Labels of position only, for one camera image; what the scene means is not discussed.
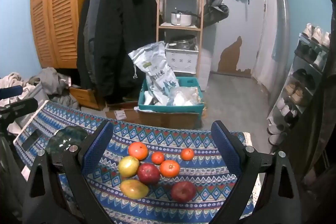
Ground white printed rice bag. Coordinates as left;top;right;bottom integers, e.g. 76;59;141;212
128;42;180;106

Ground black coat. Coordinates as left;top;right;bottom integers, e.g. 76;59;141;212
97;0;157;98

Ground orange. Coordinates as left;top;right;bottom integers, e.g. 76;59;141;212
128;142;149;161
160;160;180;178

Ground teal plastic crate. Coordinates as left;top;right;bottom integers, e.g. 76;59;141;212
138;77;205;114

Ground steel steamer pot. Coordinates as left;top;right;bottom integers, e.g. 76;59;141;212
168;35;197;50

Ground wooden drawer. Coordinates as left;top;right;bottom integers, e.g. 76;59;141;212
69;86;105;110

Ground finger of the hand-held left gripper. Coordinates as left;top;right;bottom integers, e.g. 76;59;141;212
0;98;39;116
0;86;23;99

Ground cardboard box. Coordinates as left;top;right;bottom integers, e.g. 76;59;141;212
106;108;202;130

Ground yellow-green apple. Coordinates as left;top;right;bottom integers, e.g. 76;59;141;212
118;156;140;178

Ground grey jacket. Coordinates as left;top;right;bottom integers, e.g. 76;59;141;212
77;0;105;90

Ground red apple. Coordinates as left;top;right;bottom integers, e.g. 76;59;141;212
171;181;197;203
137;163;160;185

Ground black phone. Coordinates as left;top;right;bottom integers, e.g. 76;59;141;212
21;130;42;151

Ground clear plastic bags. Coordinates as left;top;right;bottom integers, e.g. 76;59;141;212
168;86;204;107

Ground wooden shelf rack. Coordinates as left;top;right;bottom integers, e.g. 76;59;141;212
157;0;205;77

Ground grey crumpled garment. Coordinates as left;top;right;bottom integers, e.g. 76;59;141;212
39;68;80;109

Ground white printed storage box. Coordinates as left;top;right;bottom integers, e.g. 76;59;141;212
165;44;199;74

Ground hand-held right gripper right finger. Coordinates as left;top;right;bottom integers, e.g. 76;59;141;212
211;120;302;224

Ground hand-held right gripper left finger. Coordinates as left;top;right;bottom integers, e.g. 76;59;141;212
22;120;114;224

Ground white door with peeled paint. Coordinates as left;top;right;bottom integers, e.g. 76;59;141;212
217;0;266;80

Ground blue patterned tablecloth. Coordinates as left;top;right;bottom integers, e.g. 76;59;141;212
13;101;260;224

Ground white crumpled cloth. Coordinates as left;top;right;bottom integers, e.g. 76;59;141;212
0;72;42;115

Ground dark glass bowl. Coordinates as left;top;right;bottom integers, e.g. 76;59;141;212
46;126;88;159

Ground wooden louvred wardrobe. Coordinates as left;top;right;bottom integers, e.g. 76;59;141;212
30;0;100;69

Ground grey printed box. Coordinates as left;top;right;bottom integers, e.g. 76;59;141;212
8;82;51;132

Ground yellow-orange mango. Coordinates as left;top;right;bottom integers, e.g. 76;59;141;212
120;179;150;199

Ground small tangerine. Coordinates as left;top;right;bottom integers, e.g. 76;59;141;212
151;152;165;165
181;148;195;161

